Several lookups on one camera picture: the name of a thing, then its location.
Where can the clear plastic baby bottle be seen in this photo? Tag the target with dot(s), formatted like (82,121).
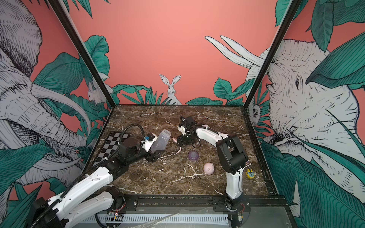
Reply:
(161,140)

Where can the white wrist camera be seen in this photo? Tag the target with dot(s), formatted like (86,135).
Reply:
(148,141)
(181,129)

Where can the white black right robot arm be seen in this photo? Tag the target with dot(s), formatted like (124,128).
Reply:
(231,153)

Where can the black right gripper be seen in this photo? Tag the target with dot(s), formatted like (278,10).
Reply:
(182,141)

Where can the black enclosure frame post left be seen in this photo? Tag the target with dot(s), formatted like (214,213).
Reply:
(70,28)

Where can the black white checkerboard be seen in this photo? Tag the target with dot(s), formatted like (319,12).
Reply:
(110,145)

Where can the white ribbed cable duct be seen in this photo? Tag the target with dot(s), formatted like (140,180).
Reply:
(205,219)

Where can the black enclosure frame post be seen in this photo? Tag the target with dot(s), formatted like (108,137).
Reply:
(289,15)
(70,28)

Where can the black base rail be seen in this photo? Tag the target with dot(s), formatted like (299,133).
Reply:
(216,202)

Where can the playing card box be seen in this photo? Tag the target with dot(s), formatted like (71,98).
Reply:
(247,164)

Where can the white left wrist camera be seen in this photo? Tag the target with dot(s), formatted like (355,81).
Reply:
(148,141)

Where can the purple bottle collar with straw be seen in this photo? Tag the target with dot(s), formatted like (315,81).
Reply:
(189,152)

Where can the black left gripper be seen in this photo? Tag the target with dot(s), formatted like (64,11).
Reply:
(151,156)

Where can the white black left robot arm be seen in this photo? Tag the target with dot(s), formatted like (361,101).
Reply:
(75,204)

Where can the pink bottle cap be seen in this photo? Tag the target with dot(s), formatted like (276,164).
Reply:
(209,168)

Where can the small yellow toy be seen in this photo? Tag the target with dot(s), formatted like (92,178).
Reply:
(250,174)

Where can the black enclosure frame post right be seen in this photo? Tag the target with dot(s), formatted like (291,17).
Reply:
(289,15)

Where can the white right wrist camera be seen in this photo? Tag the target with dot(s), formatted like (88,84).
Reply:
(181,129)

